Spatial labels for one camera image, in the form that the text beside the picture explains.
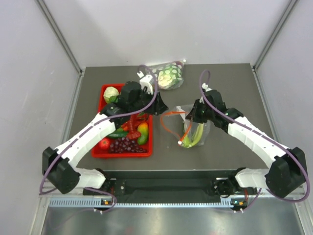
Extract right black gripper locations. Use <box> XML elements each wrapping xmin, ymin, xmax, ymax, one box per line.
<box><xmin>186</xmin><ymin>99</ymin><xmax>215</xmax><ymax>124</ymax></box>

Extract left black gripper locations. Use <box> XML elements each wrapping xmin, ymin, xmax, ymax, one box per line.
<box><xmin>130</xmin><ymin>88</ymin><xmax>169</xmax><ymax>116</ymax></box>

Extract clear orange zip bag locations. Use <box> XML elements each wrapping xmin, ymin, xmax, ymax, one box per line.
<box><xmin>160</xmin><ymin>104</ymin><xmax>211</xmax><ymax>148</ymax></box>

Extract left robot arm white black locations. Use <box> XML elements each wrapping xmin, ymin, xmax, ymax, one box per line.
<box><xmin>42</xmin><ymin>77</ymin><xmax>168</xmax><ymax>194</ymax></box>

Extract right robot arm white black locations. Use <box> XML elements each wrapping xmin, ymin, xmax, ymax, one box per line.
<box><xmin>186</xmin><ymin>88</ymin><xmax>309</xmax><ymax>198</ymax></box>

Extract fake celery stalk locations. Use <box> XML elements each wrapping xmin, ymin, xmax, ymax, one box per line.
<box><xmin>180</xmin><ymin>122</ymin><xmax>204</xmax><ymax>148</ymax></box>

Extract fake mango yellow green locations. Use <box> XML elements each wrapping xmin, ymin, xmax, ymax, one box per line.
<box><xmin>137</xmin><ymin>122</ymin><xmax>149</xmax><ymax>145</ymax></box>

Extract fake cabbage in bag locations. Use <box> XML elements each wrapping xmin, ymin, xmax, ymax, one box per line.
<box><xmin>158</xmin><ymin>63</ymin><xmax>183</xmax><ymax>90</ymax></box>

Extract clear bag with cabbage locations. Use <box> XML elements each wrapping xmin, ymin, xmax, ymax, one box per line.
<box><xmin>148</xmin><ymin>59</ymin><xmax>186</xmax><ymax>90</ymax></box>

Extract fake red lobster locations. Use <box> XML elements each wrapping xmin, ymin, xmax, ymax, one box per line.
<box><xmin>122</xmin><ymin>114</ymin><xmax>148</xmax><ymax>140</ymax></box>

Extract fake green cucumber in tray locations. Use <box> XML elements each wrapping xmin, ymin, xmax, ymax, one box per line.
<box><xmin>107</xmin><ymin>131</ymin><xmax>128</xmax><ymax>139</ymax></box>

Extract fake white cauliflower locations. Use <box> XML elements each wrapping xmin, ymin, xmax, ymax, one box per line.
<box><xmin>103</xmin><ymin>86</ymin><xmax>119</xmax><ymax>103</ymax></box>

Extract fake purple grapes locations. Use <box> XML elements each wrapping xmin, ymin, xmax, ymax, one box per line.
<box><xmin>109</xmin><ymin>138</ymin><xmax>147</xmax><ymax>153</ymax></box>

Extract fake red strawberry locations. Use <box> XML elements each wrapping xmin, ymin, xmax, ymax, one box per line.
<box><xmin>98</xmin><ymin>138</ymin><xmax>111</xmax><ymax>150</ymax></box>

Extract red plastic tray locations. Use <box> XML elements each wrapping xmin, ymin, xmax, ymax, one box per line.
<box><xmin>91</xmin><ymin>84</ymin><xmax>153</xmax><ymax>158</ymax></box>

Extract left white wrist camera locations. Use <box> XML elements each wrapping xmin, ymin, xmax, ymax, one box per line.
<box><xmin>137</xmin><ymin>71</ymin><xmax>155</xmax><ymax>95</ymax></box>

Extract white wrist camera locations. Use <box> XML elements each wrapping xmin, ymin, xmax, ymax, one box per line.
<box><xmin>137</xmin><ymin>71</ymin><xmax>155</xmax><ymax>95</ymax></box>
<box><xmin>200</xmin><ymin>83</ymin><xmax>212</xmax><ymax>104</ymax></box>

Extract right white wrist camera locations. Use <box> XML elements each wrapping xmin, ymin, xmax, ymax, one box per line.
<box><xmin>200</xmin><ymin>83</ymin><xmax>212</xmax><ymax>104</ymax></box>

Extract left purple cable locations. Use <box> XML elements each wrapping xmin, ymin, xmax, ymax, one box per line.
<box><xmin>39</xmin><ymin>64</ymin><xmax>158</xmax><ymax>195</ymax></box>

